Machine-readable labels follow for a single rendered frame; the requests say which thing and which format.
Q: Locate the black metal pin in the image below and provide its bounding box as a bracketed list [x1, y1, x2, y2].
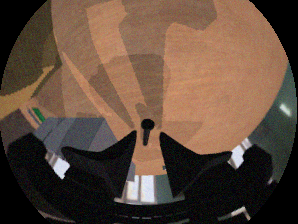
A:
[141, 120, 154, 147]

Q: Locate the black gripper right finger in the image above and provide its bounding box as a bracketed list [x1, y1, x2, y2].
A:
[160, 132, 233, 197]

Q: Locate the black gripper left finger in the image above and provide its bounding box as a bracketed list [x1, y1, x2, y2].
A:
[61, 131, 137, 198]

